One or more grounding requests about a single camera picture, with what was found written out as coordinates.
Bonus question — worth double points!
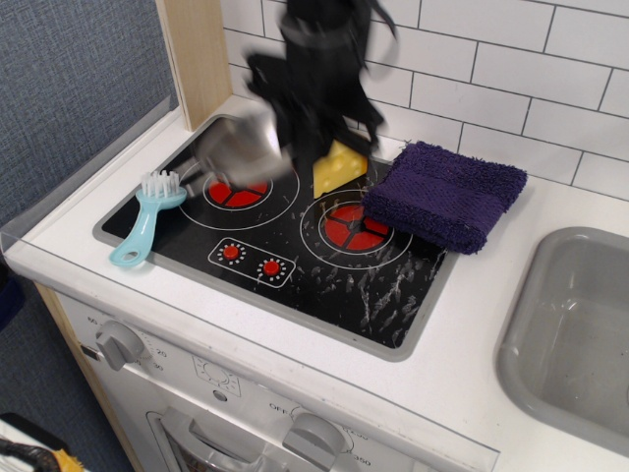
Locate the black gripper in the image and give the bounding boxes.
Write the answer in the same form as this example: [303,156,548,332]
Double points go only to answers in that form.
[247,1,388,165]

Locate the stainless steel pot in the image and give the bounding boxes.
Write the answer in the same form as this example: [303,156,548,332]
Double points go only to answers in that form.
[181,109,293,196]

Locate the black toy stove top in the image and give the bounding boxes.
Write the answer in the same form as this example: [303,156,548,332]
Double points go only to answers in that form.
[92,114,458,364]

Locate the yellow toy cheese wedge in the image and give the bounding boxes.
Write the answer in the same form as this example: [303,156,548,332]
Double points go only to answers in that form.
[313,141,368,199]

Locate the purple folded towel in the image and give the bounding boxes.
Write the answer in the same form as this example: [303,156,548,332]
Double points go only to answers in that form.
[363,142,528,255]

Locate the light blue dish brush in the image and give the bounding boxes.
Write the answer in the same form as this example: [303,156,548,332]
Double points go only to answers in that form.
[109,170,188,267]

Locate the grey left oven knob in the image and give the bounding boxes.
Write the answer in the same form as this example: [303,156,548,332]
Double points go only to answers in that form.
[95,321,144,372]

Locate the grey oven knob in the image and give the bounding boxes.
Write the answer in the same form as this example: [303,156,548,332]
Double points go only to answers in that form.
[95,321,144,372]
[282,413,348,471]

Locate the grey right oven knob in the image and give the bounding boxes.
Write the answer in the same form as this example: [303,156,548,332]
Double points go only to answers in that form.
[282,413,348,471]

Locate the white toy oven front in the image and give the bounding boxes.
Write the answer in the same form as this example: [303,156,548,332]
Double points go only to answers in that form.
[59,295,498,471]

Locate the grey sink basin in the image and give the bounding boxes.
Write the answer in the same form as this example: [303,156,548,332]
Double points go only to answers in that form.
[497,227,628,455]

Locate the yellow black object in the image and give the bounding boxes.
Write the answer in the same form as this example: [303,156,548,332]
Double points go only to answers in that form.
[1,439,85,472]

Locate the black cable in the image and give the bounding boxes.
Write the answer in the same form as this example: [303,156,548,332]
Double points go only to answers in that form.
[363,0,402,75]

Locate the wooden post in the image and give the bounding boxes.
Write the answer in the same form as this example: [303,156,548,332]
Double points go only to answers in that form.
[155,0,232,132]

